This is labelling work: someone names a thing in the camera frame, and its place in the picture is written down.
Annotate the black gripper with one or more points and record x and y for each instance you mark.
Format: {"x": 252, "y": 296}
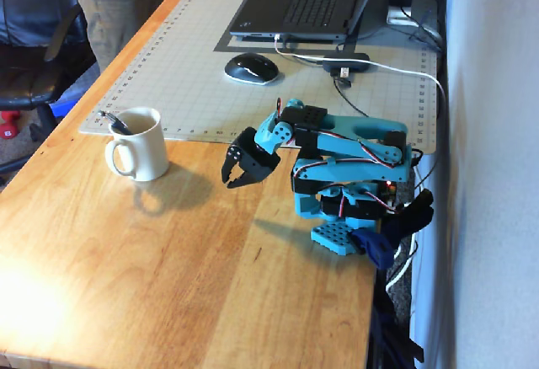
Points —
{"x": 253, "y": 163}

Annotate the dark blue pen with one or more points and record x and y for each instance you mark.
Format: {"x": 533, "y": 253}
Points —
{"x": 117, "y": 123}

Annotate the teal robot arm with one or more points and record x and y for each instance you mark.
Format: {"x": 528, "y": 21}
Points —
{"x": 353, "y": 131}

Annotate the white ceramic mug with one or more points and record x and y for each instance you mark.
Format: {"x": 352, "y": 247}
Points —
{"x": 145, "y": 154}

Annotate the black computer mouse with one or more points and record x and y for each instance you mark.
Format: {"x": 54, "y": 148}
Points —
{"x": 252, "y": 67}

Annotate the grey gridded cutting mat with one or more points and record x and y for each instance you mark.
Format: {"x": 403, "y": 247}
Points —
{"x": 189, "y": 70}

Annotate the black usb hub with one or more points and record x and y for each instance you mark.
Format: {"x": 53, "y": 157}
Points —
{"x": 345, "y": 62}

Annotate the blue table clamp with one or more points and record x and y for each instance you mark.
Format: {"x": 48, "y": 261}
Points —
{"x": 375, "y": 247}

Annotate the blue storage box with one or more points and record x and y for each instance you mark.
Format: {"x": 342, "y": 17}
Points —
{"x": 60, "y": 110}

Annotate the standing person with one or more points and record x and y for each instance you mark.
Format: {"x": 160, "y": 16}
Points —
{"x": 118, "y": 6}

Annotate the red dumbbell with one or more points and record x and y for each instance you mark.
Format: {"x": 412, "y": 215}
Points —
{"x": 7, "y": 126}

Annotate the black office chair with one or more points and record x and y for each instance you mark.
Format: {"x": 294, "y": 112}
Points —
{"x": 29, "y": 32}

